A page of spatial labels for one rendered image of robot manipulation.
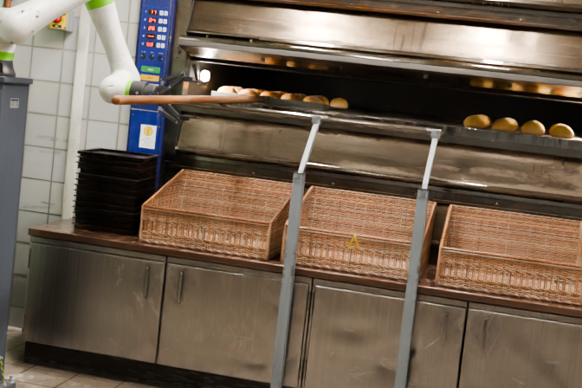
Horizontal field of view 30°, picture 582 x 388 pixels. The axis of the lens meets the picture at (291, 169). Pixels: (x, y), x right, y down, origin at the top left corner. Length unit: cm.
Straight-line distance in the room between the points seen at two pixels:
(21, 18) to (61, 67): 116
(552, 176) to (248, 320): 140
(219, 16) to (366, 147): 88
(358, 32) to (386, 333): 133
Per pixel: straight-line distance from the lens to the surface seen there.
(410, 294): 414
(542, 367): 422
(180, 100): 394
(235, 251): 436
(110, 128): 503
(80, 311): 457
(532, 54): 465
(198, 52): 484
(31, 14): 402
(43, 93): 516
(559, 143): 465
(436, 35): 469
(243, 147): 482
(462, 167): 467
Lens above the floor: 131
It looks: 5 degrees down
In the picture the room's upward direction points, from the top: 6 degrees clockwise
